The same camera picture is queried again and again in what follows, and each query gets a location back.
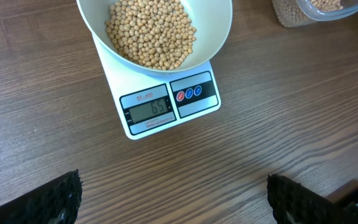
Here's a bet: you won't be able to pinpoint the white bowl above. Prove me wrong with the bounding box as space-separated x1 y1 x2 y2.
77 0 233 75

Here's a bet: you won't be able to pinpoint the soybeans in bowl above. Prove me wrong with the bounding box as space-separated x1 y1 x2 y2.
104 0 196 70

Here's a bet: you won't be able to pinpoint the white digital kitchen scale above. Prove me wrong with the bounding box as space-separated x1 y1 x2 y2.
94 41 221 140

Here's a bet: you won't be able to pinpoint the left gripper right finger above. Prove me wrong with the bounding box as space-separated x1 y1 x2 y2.
267 174 356 224

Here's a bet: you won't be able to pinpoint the yellow soybeans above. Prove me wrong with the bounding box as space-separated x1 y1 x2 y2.
272 0 343 27

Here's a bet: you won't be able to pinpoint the clear plastic container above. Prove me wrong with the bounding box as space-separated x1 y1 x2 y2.
270 0 358 28

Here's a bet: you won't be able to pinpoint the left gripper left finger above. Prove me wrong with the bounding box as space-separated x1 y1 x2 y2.
0 169 83 224

